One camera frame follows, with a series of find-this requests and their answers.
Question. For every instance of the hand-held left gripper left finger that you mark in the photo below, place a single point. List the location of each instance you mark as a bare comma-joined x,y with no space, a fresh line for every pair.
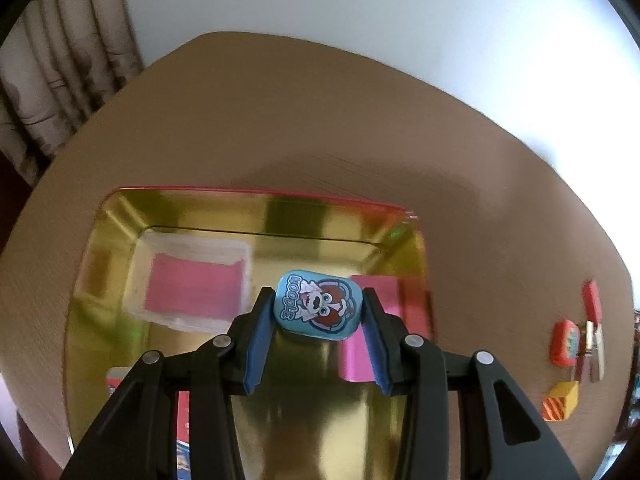
257,355

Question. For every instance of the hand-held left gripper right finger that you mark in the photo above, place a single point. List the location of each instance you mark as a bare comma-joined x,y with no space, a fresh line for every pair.
377,355

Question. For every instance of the pink block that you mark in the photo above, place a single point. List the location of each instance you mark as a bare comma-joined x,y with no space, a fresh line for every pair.
417,310

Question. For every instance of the small blue cartoon tin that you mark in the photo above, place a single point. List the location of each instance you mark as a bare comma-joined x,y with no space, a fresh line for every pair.
317,305

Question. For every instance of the clear box with pink insert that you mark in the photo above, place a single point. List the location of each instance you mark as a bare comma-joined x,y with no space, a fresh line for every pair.
195,285

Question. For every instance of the red tin box gold inside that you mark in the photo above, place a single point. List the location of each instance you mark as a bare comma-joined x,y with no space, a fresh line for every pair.
310,240

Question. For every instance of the yellow cube block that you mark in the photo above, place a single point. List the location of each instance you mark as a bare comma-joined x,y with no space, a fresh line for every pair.
560,402

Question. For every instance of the red block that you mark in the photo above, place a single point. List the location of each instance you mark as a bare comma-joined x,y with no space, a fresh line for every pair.
592,300

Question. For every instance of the beige patterned curtain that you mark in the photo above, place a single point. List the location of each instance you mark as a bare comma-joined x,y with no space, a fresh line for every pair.
50,85

